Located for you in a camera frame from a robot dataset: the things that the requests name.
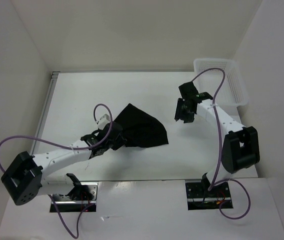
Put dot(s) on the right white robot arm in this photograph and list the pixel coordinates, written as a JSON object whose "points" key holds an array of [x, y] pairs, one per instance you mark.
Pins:
{"points": [[238, 145]]}

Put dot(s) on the black skirt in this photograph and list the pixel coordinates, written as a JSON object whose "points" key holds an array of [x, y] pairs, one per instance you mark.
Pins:
{"points": [[140, 129]]}

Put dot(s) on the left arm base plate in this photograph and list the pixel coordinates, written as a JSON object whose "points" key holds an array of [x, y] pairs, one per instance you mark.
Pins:
{"points": [[76, 200]]}

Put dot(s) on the white perforated plastic basket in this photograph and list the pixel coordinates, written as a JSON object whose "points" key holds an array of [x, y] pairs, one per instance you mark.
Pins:
{"points": [[221, 76]]}

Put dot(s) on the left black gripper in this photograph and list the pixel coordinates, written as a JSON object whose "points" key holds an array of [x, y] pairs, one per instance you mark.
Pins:
{"points": [[121, 141]]}

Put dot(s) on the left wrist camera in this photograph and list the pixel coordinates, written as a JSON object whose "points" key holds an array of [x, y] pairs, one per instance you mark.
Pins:
{"points": [[103, 121]]}

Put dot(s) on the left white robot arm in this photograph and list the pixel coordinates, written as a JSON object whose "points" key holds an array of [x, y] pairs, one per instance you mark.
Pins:
{"points": [[29, 176]]}

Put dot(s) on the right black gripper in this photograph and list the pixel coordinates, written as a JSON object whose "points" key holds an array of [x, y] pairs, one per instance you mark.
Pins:
{"points": [[188, 118]]}

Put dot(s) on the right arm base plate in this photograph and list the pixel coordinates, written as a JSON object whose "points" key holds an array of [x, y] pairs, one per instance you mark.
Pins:
{"points": [[199, 199]]}

